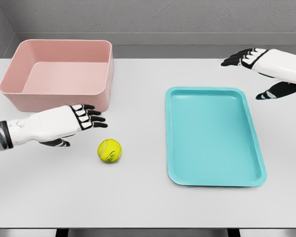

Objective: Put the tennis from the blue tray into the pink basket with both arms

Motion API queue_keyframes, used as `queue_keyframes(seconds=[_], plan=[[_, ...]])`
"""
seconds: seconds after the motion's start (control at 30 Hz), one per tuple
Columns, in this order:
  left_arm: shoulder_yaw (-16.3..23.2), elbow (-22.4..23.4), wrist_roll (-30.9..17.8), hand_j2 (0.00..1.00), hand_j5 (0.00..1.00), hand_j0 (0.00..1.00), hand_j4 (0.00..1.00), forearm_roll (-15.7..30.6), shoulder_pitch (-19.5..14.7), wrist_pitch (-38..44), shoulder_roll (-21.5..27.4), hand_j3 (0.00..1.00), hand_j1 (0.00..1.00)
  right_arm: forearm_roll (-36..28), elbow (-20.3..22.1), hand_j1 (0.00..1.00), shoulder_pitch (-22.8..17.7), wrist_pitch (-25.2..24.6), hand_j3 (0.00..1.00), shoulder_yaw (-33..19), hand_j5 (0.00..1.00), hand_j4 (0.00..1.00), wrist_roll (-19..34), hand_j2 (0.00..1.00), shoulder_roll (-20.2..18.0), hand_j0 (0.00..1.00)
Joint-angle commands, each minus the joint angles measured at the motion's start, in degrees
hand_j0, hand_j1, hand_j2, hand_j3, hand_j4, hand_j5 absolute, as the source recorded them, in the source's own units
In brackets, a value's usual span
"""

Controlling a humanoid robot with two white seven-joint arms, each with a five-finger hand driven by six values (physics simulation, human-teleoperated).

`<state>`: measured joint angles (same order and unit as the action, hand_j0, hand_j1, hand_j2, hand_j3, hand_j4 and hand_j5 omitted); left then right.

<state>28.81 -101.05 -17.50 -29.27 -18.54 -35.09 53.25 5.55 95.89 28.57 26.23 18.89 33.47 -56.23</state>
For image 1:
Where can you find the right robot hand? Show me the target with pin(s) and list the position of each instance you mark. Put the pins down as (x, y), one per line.
(276, 65)

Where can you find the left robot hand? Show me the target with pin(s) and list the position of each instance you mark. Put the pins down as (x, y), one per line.
(56, 121)

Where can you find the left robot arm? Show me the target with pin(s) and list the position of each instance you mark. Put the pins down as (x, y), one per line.
(17, 129)

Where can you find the pink plastic basket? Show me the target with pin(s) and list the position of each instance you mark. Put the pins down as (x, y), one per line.
(61, 74)

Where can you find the yellow tennis ball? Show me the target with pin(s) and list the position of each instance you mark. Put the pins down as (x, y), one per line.
(109, 150)

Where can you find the blue plastic tray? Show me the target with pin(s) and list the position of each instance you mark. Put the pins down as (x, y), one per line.
(213, 138)

